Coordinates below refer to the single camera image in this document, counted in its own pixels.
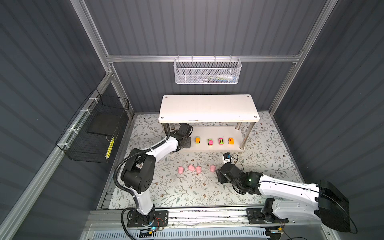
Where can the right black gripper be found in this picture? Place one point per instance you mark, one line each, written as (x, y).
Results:
(219, 176)

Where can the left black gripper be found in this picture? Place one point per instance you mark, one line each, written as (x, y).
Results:
(187, 145)

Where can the pink green mixer truck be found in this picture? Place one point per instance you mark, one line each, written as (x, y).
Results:
(210, 142)

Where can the pink green toy car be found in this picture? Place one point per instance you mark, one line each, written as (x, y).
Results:
(221, 141)

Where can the orange toy car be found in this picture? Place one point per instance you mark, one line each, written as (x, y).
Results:
(231, 141)

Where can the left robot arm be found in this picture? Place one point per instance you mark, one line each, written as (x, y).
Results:
(135, 173)

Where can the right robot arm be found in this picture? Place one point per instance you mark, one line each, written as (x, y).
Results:
(286, 201)

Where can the white two-tier shelf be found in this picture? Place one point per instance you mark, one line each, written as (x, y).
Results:
(213, 117)

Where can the items in white basket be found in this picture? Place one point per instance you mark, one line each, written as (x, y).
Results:
(220, 79)

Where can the yellow green marker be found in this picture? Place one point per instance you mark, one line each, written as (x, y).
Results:
(110, 148)

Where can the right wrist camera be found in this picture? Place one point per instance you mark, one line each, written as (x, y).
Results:
(226, 157)

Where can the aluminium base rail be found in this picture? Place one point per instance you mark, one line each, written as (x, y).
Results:
(208, 223)

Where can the white wire mesh basket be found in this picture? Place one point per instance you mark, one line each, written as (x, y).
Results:
(189, 71)

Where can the black wire basket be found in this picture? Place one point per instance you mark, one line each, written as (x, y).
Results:
(88, 138)

